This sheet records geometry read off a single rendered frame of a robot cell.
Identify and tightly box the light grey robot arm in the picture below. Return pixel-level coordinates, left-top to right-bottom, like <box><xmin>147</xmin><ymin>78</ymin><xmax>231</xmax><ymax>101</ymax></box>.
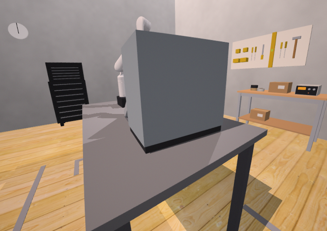
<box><xmin>115</xmin><ymin>17</ymin><xmax>151</xmax><ymax>97</ymax></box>

